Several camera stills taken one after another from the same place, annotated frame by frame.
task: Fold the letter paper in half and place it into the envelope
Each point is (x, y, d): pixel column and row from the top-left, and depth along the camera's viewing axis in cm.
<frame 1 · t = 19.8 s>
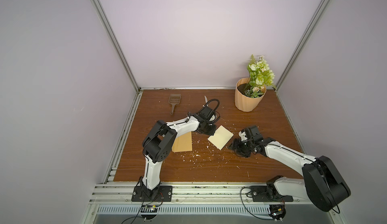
left hand: (216, 132, 92), fingers closed
right hand: (231, 143, 87), fingers open
cream letter paper: (220, 137, 95), on the table
brown plastic slotted scoop: (174, 99, 116), on the table
white plastic knife: (205, 98, 116), on the table
ribbed beige flower pot: (244, 103, 99), point 12 cm above the table
green white artificial flowers: (260, 75, 88), point 31 cm above the table

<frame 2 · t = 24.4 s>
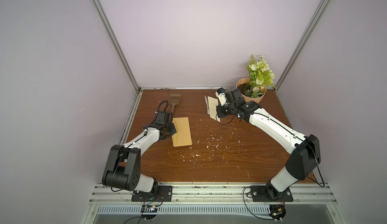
left hand: (174, 128, 92), fingers closed
right hand: (217, 102, 82), fingers closed
cream letter paper: (209, 105, 91), point 17 cm above the table
the other named things where they were.

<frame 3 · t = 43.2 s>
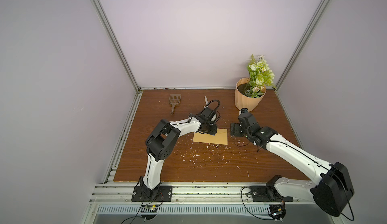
left hand: (217, 130, 94), fingers open
right hand: (238, 121, 82), fingers open
tan paper envelope: (220, 137, 94), on the table
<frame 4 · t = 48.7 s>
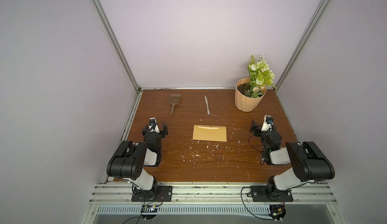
left hand: (157, 122, 90), fingers open
right hand: (264, 118, 88), fingers open
